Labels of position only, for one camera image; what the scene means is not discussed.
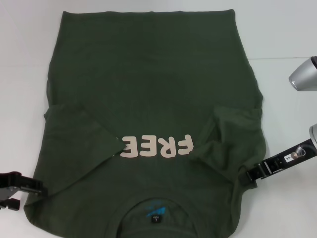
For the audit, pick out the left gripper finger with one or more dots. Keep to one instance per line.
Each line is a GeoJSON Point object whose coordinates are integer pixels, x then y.
{"type": "Point", "coordinates": [10, 204]}
{"type": "Point", "coordinates": [27, 184]}

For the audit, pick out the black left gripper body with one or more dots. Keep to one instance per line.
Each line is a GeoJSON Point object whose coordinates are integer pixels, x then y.
{"type": "Point", "coordinates": [6, 193]}

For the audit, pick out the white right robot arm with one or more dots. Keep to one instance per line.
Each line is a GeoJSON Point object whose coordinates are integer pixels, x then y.
{"type": "Point", "coordinates": [314, 135]}

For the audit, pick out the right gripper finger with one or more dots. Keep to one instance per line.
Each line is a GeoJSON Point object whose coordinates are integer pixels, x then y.
{"type": "Point", "coordinates": [256, 169]}
{"type": "Point", "coordinates": [245, 178]}

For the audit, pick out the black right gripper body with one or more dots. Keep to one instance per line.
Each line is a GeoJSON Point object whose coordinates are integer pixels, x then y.
{"type": "Point", "coordinates": [289, 156]}

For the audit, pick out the dark green FREE t-shirt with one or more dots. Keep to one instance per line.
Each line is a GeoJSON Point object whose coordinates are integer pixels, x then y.
{"type": "Point", "coordinates": [148, 74]}

